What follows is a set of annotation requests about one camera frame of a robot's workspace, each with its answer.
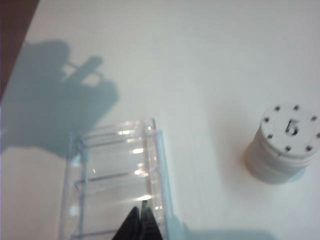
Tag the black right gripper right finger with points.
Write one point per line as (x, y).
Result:
(151, 225)

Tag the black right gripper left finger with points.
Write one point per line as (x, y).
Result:
(130, 226)

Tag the clear plastic chip tray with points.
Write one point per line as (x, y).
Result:
(112, 162)

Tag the white poker chip stack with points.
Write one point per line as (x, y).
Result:
(277, 155)

